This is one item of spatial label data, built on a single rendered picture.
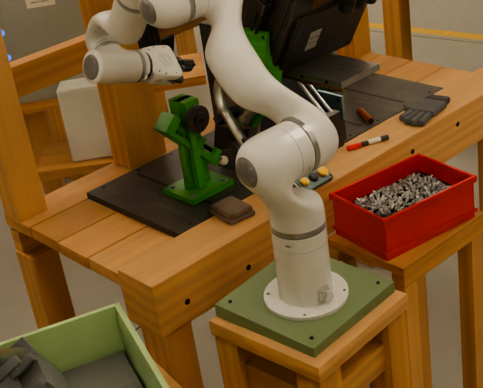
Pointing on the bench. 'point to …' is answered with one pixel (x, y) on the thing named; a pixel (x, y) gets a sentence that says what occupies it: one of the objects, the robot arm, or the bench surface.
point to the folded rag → (232, 210)
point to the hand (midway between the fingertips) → (186, 65)
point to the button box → (316, 180)
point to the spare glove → (424, 109)
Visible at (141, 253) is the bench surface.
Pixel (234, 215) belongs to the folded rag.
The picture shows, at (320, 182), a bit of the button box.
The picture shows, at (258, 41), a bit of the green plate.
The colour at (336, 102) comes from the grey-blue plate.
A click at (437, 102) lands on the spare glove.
